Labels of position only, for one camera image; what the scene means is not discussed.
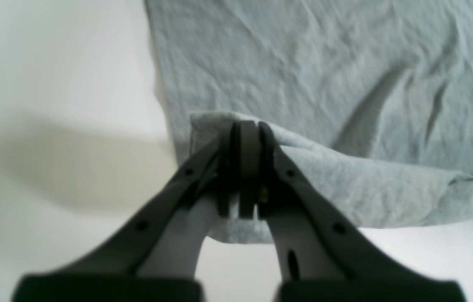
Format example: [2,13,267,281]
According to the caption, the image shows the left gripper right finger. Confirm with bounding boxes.
[258,122,466,302]

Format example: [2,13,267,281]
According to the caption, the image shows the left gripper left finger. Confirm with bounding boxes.
[12,121,260,302]

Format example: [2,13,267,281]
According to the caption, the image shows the grey t-shirt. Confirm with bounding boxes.
[145,0,473,228]

